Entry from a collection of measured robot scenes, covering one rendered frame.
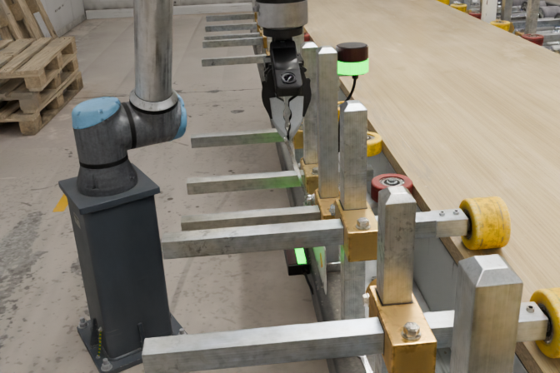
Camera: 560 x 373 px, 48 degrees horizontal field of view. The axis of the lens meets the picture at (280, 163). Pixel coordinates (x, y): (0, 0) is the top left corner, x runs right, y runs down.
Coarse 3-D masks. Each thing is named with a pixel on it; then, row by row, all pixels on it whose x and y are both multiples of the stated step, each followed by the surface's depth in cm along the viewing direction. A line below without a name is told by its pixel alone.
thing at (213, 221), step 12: (372, 204) 122; (192, 216) 121; (204, 216) 121; (216, 216) 120; (228, 216) 120; (240, 216) 120; (252, 216) 120; (264, 216) 120; (276, 216) 120; (288, 216) 120; (300, 216) 121; (312, 216) 121; (192, 228) 120; (204, 228) 120; (216, 228) 120
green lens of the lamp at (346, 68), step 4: (340, 64) 114; (344, 64) 113; (348, 64) 113; (352, 64) 113; (356, 64) 113; (360, 64) 113; (364, 64) 113; (340, 68) 114; (344, 68) 113; (348, 68) 113; (352, 68) 113; (356, 68) 113; (360, 68) 113; (364, 68) 114; (340, 72) 114; (344, 72) 114; (348, 72) 113; (352, 72) 113; (356, 72) 113; (360, 72) 113; (364, 72) 114
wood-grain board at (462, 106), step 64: (320, 0) 348; (384, 0) 338; (384, 64) 208; (448, 64) 205; (512, 64) 201; (384, 128) 151; (448, 128) 149; (512, 128) 147; (448, 192) 117; (512, 192) 116; (512, 256) 95
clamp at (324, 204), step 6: (318, 192) 126; (318, 198) 124; (324, 198) 124; (330, 198) 123; (336, 198) 123; (318, 204) 122; (324, 204) 121; (330, 204) 121; (324, 210) 119; (324, 216) 117; (330, 216) 117
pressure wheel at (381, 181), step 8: (384, 176) 123; (392, 176) 123; (400, 176) 123; (376, 184) 120; (384, 184) 120; (392, 184) 120; (400, 184) 120; (408, 184) 119; (376, 192) 120; (376, 200) 120
